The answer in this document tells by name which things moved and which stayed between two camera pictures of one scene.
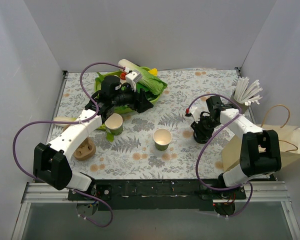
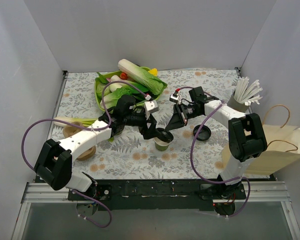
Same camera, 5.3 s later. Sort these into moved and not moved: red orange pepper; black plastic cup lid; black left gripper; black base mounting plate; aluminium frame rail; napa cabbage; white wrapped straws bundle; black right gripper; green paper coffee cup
Moved: black left gripper; black right gripper; black plastic cup lid
Not moved: napa cabbage; green paper coffee cup; white wrapped straws bundle; aluminium frame rail; black base mounting plate; red orange pepper
